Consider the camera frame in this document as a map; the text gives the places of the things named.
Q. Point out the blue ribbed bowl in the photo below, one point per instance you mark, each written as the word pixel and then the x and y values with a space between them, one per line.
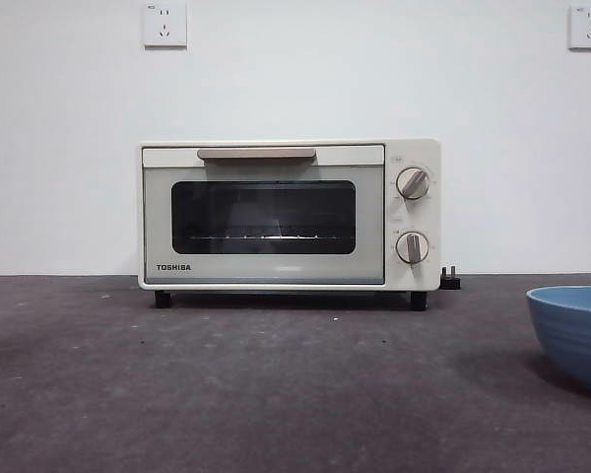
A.
pixel 576 340

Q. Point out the cream Toshiba toaster oven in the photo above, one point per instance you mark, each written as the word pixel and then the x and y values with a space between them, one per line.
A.
pixel 414 217

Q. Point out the black power plug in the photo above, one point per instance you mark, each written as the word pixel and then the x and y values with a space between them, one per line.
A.
pixel 450 282

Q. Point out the cream oven knob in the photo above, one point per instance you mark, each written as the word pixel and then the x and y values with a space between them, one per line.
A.
pixel 413 183
pixel 412 247

